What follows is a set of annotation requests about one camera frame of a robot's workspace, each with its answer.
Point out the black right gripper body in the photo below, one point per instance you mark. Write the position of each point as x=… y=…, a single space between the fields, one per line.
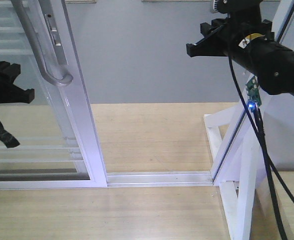
x=222 y=34

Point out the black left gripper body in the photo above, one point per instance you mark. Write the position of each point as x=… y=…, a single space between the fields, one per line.
x=9 y=92

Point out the silver door handle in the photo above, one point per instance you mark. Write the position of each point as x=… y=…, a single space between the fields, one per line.
x=36 y=47

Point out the white sliding glass door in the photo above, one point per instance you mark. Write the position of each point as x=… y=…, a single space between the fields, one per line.
x=62 y=100

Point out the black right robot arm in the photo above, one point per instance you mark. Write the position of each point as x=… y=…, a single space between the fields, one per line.
x=270 y=61

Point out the aluminium door floor track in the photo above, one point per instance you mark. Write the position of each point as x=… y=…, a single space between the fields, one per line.
x=159 y=179

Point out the green circuit board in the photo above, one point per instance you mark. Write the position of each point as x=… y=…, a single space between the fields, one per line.
x=252 y=88

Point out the wooden platform board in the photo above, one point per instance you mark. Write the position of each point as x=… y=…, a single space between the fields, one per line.
x=147 y=171

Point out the white triangular support bracket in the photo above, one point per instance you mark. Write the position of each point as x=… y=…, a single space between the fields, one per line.
x=233 y=145

